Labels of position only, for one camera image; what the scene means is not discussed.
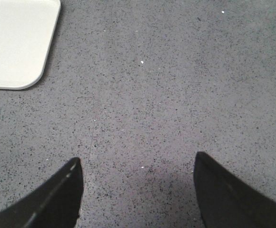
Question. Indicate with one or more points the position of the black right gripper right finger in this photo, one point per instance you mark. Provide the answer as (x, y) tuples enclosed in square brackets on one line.
[(227, 202)]

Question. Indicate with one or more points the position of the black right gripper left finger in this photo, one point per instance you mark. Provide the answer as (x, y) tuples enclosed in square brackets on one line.
[(54, 204)]

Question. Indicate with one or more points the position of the cream rectangular plastic tray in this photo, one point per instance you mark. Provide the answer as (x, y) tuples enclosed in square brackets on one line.
[(26, 31)]

